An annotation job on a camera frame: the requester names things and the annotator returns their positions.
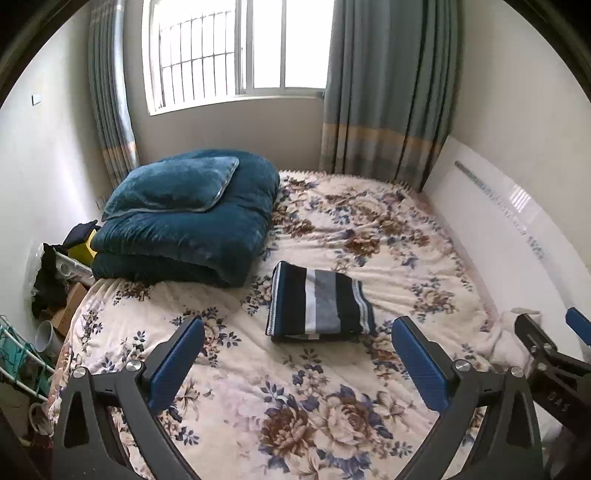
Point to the grey-green striped curtain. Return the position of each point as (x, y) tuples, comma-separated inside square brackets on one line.
[(111, 92), (388, 92)]

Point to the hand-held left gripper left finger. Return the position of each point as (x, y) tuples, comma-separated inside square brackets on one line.
[(178, 364)]

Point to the teal pillow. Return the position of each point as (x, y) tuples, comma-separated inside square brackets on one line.
[(171, 189)]

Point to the barred window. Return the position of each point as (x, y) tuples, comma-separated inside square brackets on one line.
[(207, 50)]

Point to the cardboard box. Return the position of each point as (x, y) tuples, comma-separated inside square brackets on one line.
[(69, 307)]

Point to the striped navy teal shirt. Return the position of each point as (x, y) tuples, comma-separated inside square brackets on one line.
[(318, 300)]

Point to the hanging black clothes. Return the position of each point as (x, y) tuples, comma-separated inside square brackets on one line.
[(48, 281)]

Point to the floral bed blanket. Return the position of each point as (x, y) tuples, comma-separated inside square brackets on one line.
[(286, 406)]

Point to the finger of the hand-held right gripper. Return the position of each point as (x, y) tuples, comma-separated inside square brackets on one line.
[(579, 325), (535, 337)]

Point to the folded teal quilt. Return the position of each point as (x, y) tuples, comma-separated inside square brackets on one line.
[(198, 249)]

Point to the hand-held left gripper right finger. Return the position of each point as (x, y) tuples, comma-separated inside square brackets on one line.
[(418, 364)]

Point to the yellow box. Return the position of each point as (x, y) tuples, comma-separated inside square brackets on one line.
[(81, 251)]

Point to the white headboard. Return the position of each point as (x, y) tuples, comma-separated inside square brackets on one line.
[(485, 207)]

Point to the white crumpled cloth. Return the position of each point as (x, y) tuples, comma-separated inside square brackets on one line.
[(503, 341)]

